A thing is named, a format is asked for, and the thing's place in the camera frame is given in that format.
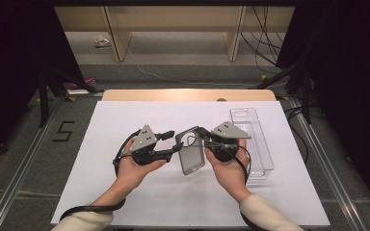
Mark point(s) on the translucent grey phone case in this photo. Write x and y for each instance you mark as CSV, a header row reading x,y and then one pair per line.
x,y
191,157

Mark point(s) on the person's left hand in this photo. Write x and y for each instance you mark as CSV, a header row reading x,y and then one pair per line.
x,y
130,176

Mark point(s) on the white flat sheet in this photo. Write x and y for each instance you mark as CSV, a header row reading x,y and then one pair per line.
x,y
77,92

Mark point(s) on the person's right hand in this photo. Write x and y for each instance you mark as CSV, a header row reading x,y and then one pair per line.
x,y
231,174

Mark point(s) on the metal floor rail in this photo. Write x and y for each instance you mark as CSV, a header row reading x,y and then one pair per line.
x,y
334,173
13,189

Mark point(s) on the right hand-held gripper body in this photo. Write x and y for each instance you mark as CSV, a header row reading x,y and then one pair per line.
x,y
229,131

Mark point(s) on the black metal stand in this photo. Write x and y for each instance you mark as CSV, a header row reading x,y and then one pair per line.
x,y
306,106
44,106

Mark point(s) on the yellow tape piece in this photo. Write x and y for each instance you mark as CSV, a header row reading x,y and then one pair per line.
x,y
71,98
263,77

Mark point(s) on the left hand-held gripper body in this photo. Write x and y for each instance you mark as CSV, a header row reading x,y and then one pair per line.
x,y
144,139

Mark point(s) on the white board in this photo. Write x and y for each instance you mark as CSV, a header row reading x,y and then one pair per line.
x,y
173,199

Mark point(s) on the clear plastic packaging box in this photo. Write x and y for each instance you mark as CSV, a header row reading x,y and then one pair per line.
x,y
260,150

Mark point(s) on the pink object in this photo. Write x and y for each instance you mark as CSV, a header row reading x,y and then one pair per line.
x,y
88,82

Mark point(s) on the dark curtain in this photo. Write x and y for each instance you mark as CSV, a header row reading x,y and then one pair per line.
x,y
350,80
13,64

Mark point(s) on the crumpled white paper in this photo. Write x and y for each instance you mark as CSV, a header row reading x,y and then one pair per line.
x,y
101,40

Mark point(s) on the light wooden table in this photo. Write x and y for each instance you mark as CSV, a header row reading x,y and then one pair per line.
x,y
173,95

